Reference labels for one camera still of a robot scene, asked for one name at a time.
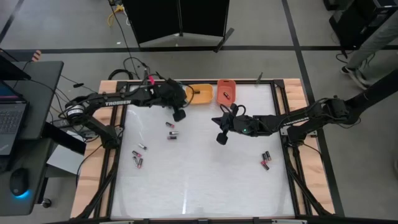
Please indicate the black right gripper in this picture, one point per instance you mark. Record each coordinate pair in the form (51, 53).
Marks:
(239, 126)

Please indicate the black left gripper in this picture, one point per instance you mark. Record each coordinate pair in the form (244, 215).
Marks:
(172, 93)

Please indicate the silver black battery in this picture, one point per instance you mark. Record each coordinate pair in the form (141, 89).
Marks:
(142, 146)
(173, 132)
(135, 160)

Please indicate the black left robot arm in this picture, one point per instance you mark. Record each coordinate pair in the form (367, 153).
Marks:
(118, 102)

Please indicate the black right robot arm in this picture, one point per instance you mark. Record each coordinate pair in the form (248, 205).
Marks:
(298, 119)

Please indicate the yellow plastic bin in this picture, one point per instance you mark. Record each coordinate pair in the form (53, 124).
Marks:
(205, 96)

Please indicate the orange plastic bin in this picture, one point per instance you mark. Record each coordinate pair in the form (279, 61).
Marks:
(222, 87)

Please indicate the black folding screen panel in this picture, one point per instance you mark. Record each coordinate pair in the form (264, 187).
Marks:
(149, 18)
(202, 15)

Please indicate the black flat panel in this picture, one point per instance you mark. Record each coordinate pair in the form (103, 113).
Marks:
(62, 137)

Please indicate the black desk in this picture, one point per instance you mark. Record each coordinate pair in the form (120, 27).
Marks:
(46, 93)

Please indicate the grey box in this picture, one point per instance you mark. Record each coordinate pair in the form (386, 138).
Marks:
(65, 160)

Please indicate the orange striped object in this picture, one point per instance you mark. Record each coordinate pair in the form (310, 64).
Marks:
(36, 56)

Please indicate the dark laptop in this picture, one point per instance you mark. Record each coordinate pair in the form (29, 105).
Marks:
(12, 121)

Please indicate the black angled monitor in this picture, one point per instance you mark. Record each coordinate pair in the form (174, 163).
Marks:
(9, 70)

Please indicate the black desk caster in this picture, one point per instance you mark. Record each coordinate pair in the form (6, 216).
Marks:
(46, 203)

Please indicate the black equipment case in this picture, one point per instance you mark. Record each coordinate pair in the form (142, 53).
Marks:
(357, 21)

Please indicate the person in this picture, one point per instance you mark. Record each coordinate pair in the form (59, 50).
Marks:
(373, 43)

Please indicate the black mouse with blue light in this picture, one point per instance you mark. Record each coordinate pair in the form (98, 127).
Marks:
(18, 182)

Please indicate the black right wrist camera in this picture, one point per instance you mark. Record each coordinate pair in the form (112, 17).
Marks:
(222, 139)

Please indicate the grey metal post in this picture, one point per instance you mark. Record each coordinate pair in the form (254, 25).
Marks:
(259, 78)
(145, 73)

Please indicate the black aluminium table frame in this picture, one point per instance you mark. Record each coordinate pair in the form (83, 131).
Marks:
(248, 81)

